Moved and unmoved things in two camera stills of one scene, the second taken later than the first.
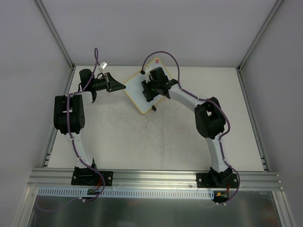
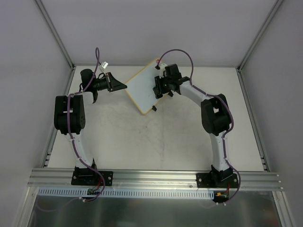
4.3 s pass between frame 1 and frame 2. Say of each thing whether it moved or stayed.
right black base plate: stayed
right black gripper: moved
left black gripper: stayed
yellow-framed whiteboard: stayed
